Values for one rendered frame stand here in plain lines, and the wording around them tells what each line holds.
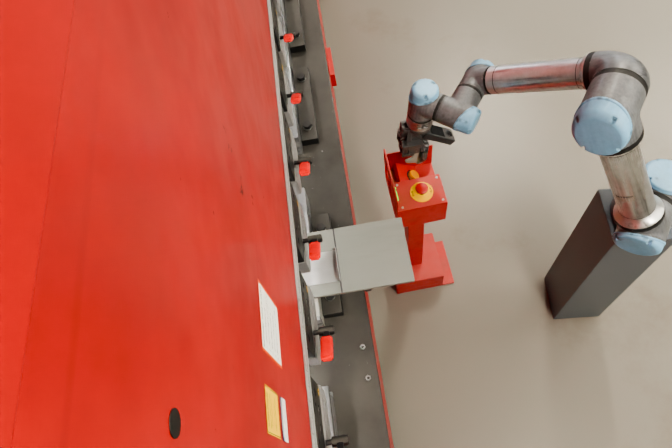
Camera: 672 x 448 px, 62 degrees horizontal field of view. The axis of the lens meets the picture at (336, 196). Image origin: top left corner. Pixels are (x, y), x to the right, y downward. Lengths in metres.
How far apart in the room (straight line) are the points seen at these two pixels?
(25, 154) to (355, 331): 1.33
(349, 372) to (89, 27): 1.24
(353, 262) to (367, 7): 2.23
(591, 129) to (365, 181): 1.58
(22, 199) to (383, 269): 1.25
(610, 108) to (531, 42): 2.02
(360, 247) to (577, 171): 1.58
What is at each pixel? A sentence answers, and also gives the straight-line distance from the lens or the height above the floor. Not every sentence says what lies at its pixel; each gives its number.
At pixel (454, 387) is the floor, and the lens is 2.37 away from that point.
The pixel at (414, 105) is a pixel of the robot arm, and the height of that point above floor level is 1.13.
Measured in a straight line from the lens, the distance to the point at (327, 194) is 1.68.
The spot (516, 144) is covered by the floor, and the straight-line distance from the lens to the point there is 2.84.
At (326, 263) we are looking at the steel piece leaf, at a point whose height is 1.00.
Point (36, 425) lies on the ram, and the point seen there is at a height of 2.12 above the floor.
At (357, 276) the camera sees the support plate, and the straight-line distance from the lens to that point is 1.42.
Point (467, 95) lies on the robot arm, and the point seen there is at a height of 1.14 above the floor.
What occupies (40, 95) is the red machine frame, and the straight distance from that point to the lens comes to 0.25.
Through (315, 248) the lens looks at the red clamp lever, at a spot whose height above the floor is 1.30.
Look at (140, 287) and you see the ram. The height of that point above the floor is 2.04.
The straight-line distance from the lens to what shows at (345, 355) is 1.50.
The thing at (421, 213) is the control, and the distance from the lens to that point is 1.78.
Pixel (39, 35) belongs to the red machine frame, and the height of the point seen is 2.18.
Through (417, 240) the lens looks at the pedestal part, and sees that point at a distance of 2.15.
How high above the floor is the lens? 2.33
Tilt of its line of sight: 61 degrees down
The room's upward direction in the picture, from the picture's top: 14 degrees counter-clockwise
